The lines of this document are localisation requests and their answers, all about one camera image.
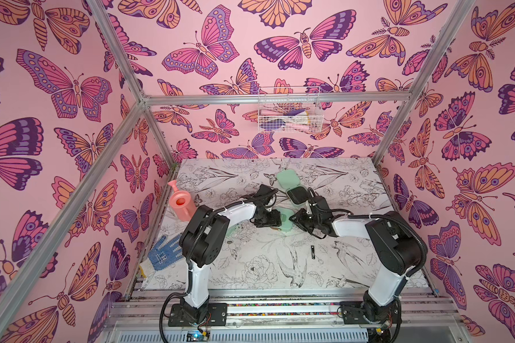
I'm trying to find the green nail clipper case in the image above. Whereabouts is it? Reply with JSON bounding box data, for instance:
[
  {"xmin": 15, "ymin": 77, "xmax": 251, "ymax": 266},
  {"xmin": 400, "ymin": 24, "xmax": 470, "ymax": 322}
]
[{"xmin": 226, "ymin": 224, "xmax": 240, "ymax": 237}]

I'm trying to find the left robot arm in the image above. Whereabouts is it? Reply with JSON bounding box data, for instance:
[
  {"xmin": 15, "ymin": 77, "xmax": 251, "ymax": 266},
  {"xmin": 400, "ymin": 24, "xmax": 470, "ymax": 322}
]
[{"xmin": 180, "ymin": 184, "xmax": 282, "ymax": 310}]

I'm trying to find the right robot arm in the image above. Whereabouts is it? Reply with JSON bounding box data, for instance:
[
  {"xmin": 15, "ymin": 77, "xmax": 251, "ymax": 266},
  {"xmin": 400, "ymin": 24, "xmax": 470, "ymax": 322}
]
[{"xmin": 288, "ymin": 187, "xmax": 428, "ymax": 307}]

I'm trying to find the pink watering can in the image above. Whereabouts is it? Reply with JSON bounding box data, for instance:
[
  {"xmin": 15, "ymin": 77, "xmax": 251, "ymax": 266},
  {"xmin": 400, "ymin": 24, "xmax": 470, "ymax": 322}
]
[{"xmin": 168, "ymin": 180, "xmax": 197, "ymax": 222}]

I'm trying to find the blue dotted work glove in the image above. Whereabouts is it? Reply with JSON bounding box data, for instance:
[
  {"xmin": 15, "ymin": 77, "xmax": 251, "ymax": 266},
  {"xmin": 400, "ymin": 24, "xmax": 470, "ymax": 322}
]
[{"xmin": 140, "ymin": 234, "xmax": 183, "ymax": 278}]

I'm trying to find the green circuit board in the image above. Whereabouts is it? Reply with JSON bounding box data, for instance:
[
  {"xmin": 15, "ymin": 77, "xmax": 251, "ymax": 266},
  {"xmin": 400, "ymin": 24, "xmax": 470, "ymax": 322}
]
[{"xmin": 186, "ymin": 330, "xmax": 210, "ymax": 342}]

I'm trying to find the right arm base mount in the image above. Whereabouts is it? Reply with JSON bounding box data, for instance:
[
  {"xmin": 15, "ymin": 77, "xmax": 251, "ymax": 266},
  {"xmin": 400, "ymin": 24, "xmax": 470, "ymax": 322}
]
[{"xmin": 338, "ymin": 300, "xmax": 401, "ymax": 326}]

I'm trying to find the white wire wall basket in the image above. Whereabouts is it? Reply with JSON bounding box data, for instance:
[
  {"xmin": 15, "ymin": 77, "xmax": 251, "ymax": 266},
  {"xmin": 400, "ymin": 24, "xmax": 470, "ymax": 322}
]
[{"xmin": 256, "ymin": 86, "xmax": 324, "ymax": 134}]

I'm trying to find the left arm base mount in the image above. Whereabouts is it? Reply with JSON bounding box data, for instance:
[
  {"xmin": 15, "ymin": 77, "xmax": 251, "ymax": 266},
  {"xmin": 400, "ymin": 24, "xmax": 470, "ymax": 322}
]
[{"xmin": 167, "ymin": 303, "xmax": 228, "ymax": 327}]

